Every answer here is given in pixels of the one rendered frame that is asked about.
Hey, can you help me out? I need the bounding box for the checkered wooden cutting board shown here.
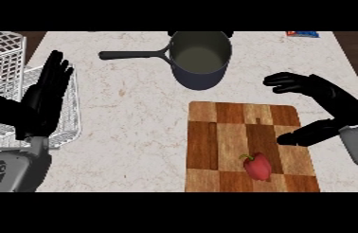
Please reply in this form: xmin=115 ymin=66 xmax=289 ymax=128
xmin=184 ymin=100 xmax=320 ymax=193

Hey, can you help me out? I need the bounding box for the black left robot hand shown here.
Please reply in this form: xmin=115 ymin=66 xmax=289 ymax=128
xmin=0 ymin=49 xmax=75 ymax=141

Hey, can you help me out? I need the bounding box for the red bell pepper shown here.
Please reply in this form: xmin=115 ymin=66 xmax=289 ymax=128
xmin=239 ymin=152 xmax=272 ymax=182

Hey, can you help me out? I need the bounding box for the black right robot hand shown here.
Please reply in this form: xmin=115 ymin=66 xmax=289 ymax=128
xmin=261 ymin=71 xmax=358 ymax=148

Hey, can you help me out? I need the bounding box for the white wire basket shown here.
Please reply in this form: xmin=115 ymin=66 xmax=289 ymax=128
xmin=0 ymin=31 xmax=82 ymax=150

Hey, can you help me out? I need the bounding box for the blue and red packet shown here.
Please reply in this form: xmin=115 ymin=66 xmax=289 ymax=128
xmin=285 ymin=31 xmax=320 ymax=39

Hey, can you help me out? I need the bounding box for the dark grey long-handled pot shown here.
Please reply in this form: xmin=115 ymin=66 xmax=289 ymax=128
xmin=97 ymin=31 xmax=233 ymax=91

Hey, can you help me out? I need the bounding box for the black object behind pot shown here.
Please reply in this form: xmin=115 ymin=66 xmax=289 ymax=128
xmin=165 ymin=31 xmax=235 ymax=39

